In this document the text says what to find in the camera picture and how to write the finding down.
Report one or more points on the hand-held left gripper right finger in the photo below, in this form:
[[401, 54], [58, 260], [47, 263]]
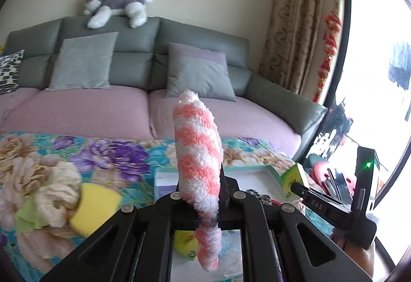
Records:
[[247, 208]]

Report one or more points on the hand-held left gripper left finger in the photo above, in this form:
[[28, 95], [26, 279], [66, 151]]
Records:
[[167, 209]]

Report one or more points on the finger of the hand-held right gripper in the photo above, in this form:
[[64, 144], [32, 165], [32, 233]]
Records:
[[334, 185], [318, 203]]

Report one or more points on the teal shallow box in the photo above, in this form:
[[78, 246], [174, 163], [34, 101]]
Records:
[[250, 177]]

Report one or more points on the green tissue pack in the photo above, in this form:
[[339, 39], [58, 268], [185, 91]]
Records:
[[293, 174], [184, 243]]

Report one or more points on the pink white striped fuzzy sock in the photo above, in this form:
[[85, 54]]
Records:
[[196, 147]]

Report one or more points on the person's right hand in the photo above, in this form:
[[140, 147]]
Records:
[[359, 258]]

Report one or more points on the leopard print scrunchie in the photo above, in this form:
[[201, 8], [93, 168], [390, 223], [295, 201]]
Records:
[[260, 196]]

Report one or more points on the red round object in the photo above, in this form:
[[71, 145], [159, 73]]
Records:
[[318, 171]]

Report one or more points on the black white printed object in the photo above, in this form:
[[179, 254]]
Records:
[[330, 134]]

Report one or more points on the yellow sponge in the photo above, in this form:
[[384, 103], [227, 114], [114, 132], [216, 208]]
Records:
[[96, 208]]

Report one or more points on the floral blue blanket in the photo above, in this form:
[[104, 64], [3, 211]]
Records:
[[106, 153]]

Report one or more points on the cream fluffy sock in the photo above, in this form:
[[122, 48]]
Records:
[[57, 195]]

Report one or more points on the pink sofa cover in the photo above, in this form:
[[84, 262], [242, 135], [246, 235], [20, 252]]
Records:
[[96, 112]]

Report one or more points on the grey and pink pillow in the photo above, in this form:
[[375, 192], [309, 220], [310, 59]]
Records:
[[199, 76]]

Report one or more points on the hanging blue garment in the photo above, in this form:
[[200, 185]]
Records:
[[399, 63]]

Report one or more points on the red hanging decoration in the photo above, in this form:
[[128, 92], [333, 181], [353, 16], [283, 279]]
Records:
[[330, 44]]

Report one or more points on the black framed glass door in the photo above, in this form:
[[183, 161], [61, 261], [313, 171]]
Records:
[[369, 44]]

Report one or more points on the plain grey pillow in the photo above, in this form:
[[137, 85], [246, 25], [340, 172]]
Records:
[[83, 60]]

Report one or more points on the beige patterned curtain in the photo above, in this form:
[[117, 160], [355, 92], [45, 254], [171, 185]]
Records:
[[292, 18]]

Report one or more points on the grey sofa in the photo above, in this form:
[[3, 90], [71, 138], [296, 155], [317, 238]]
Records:
[[192, 34]]

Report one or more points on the black white patterned pillow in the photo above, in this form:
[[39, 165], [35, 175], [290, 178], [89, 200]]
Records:
[[9, 71]]

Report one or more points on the grey white plush dog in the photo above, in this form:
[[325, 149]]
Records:
[[118, 4]]

